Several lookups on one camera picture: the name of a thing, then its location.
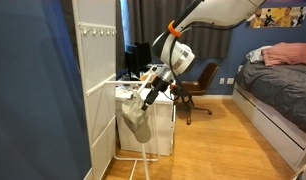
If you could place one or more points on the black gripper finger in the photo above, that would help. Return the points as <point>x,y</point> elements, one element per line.
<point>150,100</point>

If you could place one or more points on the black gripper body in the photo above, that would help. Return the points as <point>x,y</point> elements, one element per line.
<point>160,85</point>

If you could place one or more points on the beige cap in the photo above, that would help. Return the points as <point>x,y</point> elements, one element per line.
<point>136,118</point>

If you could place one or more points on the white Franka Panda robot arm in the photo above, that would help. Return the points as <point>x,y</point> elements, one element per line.
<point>206,13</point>

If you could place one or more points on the white metal mesh rack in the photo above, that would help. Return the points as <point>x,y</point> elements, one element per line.
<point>96,66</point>

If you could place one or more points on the white desk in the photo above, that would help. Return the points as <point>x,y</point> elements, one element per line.
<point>163,126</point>

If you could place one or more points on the black computer monitor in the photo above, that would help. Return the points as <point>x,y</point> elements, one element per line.
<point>131,63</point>
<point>145,55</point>

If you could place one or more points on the brown office chair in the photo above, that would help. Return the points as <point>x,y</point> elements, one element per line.
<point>203,81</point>

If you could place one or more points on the white baseboard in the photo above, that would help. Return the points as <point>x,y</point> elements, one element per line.
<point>216,97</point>

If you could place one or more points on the dark grey curtain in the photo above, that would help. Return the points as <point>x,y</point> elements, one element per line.
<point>149,20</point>

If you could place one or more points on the light grey pillow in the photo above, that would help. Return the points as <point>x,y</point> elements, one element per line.
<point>256,55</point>

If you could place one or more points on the grey blanket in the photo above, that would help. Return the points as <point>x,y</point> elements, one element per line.
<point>276,86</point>

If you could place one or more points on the pink pillow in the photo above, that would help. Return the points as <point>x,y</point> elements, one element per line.
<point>286,53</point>

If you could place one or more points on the basketball players poster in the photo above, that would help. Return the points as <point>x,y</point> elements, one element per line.
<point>276,17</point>

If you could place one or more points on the orange wrist mount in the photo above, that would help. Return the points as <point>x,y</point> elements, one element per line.
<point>174,88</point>

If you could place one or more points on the white wall outlet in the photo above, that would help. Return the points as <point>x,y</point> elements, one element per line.
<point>222,81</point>
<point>230,80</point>

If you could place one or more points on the white bed frame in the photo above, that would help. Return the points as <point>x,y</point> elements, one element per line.
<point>269,130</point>

